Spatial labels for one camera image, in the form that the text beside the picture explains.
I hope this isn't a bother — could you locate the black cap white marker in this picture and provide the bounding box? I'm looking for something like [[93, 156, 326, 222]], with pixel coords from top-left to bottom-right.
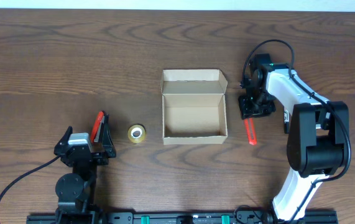
[[284, 107, 290, 134]]

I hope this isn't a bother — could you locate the black aluminium mounting rail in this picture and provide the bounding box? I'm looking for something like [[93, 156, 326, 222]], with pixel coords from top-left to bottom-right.
[[26, 210, 339, 224]]

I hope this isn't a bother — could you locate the yellow tape roll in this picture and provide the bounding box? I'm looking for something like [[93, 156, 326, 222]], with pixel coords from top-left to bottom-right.
[[127, 124, 146, 144]]

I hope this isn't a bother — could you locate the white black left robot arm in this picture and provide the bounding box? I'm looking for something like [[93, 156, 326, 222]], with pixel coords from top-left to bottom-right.
[[54, 111, 116, 224]]

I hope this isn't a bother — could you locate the cardboard box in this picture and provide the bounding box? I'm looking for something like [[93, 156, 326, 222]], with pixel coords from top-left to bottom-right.
[[160, 69, 228, 145]]

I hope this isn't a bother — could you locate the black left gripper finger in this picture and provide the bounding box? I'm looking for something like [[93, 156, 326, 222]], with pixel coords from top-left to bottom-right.
[[57, 126, 73, 146], [101, 114, 114, 152]]

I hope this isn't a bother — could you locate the orange utility knife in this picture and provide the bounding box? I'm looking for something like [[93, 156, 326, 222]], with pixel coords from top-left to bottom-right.
[[244, 118, 257, 146]]

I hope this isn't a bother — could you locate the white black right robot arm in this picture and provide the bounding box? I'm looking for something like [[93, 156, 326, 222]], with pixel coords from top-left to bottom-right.
[[239, 60, 351, 223]]

